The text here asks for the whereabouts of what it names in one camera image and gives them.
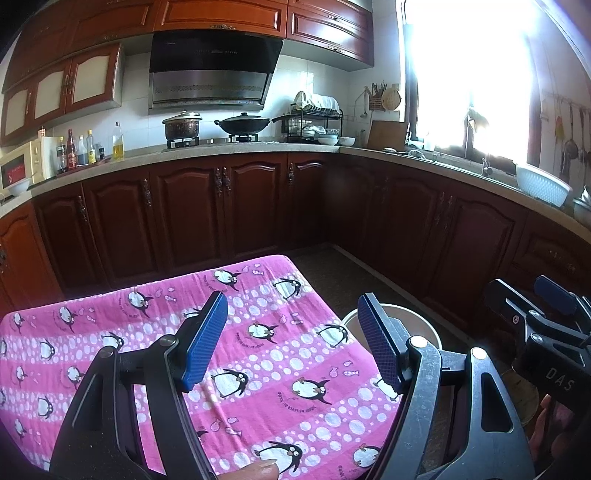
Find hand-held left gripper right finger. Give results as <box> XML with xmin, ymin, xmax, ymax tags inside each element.
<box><xmin>357</xmin><ymin>292</ymin><xmax>536</xmax><ymax>480</ymax></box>

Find cream microwave oven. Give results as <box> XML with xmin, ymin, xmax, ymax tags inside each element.
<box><xmin>0</xmin><ymin>136</ymin><xmax>63</xmax><ymax>190</ymax></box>

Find white cloth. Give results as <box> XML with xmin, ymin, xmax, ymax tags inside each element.
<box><xmin>295</xmin><ymin>91</ymin><xmax>341</xmax><ymax>114</ymax></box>

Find black wire dish rack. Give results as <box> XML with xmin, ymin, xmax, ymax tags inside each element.
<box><xmin>285</xmin><ymin>104</ymin><xmax>342</xmax><ymax>143</ymax></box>

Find black steel range hood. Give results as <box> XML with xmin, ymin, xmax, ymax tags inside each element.
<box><xmin>148</xmin><ymin>32</ymin><xmax>284</xmax><ymax>115</ymax></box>

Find white round bin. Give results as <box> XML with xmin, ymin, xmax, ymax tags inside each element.
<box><xmin>342</xmin><ymin>303</ymin><xmax>443</xmax><ymax>365</ymax></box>

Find bright window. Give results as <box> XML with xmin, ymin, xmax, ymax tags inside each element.
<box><xmin>404</xmin><ymin>0</ymin><xmax>543</xmax><ymax>162</ymax></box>

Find gas stove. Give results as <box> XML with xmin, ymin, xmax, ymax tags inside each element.
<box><xmin>161</xmin><ymin>136</ymin><xmax>278</xmax><ymax>151</ymax></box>

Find white plastic colander basket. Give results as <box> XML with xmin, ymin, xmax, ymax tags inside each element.
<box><xmin>516</xmin><ymin>164</ymin><xmax>573</xmax><ymax>208</ymax></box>

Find brown wooden base cabinets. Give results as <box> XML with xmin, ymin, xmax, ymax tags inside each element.
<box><xmin>0</xmin><ymin>148</ymin><xmax>591</xmax><ymax>324</ymax></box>

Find person's left hand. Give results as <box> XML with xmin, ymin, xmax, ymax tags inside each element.
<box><xmin>230</xmin><ymin>463</ymin><xmax>281</xmax><ymax>480</ymax></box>

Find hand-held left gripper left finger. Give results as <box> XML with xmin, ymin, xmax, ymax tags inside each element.
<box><xmin>48</xmin><ymin>290</ymin><xmax>230</xmax><ymax>480</ymax></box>

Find steel cooking pot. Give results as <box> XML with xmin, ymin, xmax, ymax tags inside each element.
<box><xmin>161</xmin><ymin>111</ymin><xmax>203</xmax><ymax>140</ymax></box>

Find person's right hand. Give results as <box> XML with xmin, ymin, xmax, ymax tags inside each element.
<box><xmin>529</xmin><ymin>394</ymin><xmax>561</xmax><ymax>463</ymax></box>

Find pink penguin print blanket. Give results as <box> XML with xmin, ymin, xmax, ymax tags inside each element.
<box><xmin>0</xmin><ymin>254</ymin><xmax>402</xmax><ymax>480</ymax></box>

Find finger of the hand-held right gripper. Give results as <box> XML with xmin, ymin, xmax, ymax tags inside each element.
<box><xmin>485</xmin><ymin>278</ymin><xmax>591</xmax><ymax>350</ymax></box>
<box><xmin>534</xmin><ymin>275</ymin><xmax>591</xmax><ymax>325</ymax></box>

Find hanging ladle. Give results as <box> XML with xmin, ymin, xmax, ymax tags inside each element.
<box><xmin>563</xmin><ymin>104</ymin><xmax>579</xmax><ymax>171</ymax></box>

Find wooden cutting board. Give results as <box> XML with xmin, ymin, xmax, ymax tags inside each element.
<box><xmin>367</xmin><ymin>121</ymin><xmax>410</xmax><ymax>151</ymax></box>

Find black wok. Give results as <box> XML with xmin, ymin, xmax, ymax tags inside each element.
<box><xmin>213</xmin><ymin>112</ymin><xmax>296</xmax><ymax>136</ymax></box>

